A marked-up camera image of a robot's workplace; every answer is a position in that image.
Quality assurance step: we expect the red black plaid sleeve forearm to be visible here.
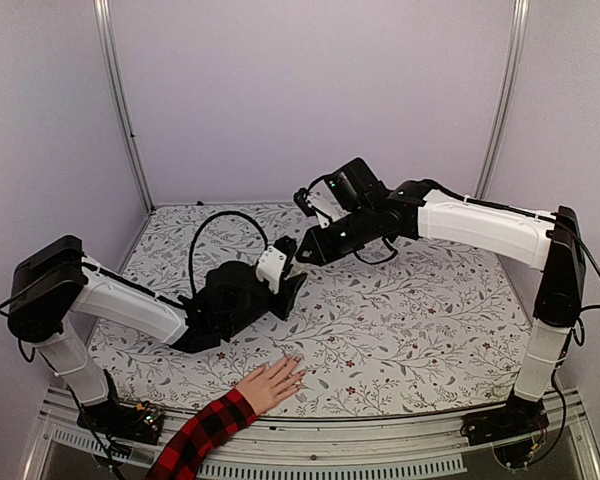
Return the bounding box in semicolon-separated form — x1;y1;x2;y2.
144;389;257;480

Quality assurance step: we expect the aluminium corner post left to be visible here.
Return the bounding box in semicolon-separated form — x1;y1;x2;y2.
93;0;155;215

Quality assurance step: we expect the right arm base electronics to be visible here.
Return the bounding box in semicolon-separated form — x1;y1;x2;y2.
460;401;549;470

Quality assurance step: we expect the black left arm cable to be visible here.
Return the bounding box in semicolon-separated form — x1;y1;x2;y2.
188;210;274;301

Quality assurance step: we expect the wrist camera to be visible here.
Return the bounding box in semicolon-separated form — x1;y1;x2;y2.
293;175;344;229
255;236;297;294

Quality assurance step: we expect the aluminium front frame rail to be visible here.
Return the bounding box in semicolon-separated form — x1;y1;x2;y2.
16;387;600;479

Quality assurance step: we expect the person's left hand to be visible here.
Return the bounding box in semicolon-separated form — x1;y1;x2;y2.
235;355;306;416

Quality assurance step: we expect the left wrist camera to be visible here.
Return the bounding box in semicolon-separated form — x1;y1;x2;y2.
255;236;297;294

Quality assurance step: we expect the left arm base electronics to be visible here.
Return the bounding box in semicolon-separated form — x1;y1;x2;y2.
78;400;165;446

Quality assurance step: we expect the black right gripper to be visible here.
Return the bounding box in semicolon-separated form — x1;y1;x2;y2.
297;206;377;268

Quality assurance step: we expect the aluminium corner post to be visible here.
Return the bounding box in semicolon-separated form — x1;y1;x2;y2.
474;0;530;199
93;0;155;215

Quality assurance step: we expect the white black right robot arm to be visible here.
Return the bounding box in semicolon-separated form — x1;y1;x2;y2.
293;158;586;436

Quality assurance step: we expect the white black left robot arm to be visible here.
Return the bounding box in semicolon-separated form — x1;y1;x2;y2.
0;235;307;434

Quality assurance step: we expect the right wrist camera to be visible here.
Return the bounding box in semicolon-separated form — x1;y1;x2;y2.
293;175;344;229

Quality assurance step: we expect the aluminium corner post right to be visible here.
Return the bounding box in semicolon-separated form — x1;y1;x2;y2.
474;0;530;199

